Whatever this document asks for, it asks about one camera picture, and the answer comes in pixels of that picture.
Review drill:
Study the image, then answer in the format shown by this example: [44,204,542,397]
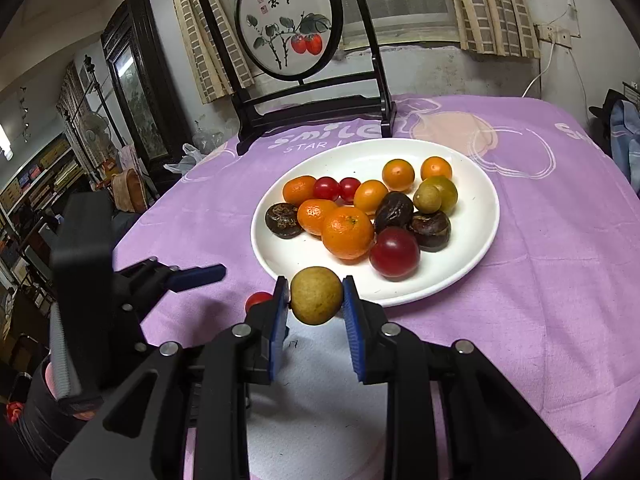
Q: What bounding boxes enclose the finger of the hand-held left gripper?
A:
[147,262,227,295]

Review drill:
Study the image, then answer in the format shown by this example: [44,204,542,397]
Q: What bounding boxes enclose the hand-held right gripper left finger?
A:
[52,275,292,480]

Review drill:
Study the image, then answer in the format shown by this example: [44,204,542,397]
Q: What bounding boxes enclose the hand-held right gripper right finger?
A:
[342,275,583,480]

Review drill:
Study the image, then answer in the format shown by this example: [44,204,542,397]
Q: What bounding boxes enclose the small red cherry tomato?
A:
[244,291,273,313]
[338,177,362,204]
[313,176,342,201]

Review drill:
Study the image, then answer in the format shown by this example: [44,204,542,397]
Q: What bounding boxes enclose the olive brown round fruit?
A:
[290,266,345,326]
[413,183,443,214]

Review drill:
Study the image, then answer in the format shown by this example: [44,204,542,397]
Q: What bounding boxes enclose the white round plate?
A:
[250,138,501,308]

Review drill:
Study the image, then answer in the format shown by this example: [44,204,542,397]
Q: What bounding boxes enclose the large dark red tomato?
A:
[369,226,421,281]

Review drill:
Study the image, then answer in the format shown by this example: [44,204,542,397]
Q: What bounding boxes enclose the dark brown water chestnut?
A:
[407,210,452,253]
[374,191,415,235]
[265,202,304,239]

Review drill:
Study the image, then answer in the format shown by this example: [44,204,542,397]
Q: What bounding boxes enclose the green tinged tangerine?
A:
[430,175,459,214]

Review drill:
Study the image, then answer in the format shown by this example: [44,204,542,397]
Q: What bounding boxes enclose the person's left forearm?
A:
[10,355,101,466]

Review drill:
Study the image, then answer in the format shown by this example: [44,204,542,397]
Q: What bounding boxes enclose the person's left hand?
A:
[41,359,103,421]

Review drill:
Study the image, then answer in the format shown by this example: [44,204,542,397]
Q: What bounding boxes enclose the brown wicker basket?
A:
[112,167,148,213]

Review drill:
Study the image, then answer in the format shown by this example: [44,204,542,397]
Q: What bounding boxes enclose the shelf with books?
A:
[0,132,86,241]

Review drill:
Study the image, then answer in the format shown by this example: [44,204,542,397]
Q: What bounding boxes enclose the white plastic bag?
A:
[165,142,206,176]

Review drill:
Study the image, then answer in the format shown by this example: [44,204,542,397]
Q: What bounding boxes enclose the white standing fan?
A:
[80,110,111,148]

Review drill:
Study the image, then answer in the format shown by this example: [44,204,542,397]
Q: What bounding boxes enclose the purple printed tablecloth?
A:
[112,92,640,480]

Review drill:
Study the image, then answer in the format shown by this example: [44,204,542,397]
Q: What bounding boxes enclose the dark wood framed painting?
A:
[100,0,193,176]

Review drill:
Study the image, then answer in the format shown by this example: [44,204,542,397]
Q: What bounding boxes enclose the beige checked curtain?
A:
[445,0,541,58]
[160,0,256,103]

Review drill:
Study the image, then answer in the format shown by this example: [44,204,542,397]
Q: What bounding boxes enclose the round painted table screen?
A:
[197,0,398,156]

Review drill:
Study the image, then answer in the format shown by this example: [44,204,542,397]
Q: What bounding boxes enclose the blue cloth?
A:
[607,97,640,181]

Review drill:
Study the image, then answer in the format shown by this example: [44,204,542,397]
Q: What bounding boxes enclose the black hat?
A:
[589,89,626,121]

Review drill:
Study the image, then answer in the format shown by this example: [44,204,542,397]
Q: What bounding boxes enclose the white power cable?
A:
[522,40,556,98]

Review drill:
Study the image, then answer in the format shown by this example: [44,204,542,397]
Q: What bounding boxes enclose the white wall socket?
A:
[535,22,581,43]

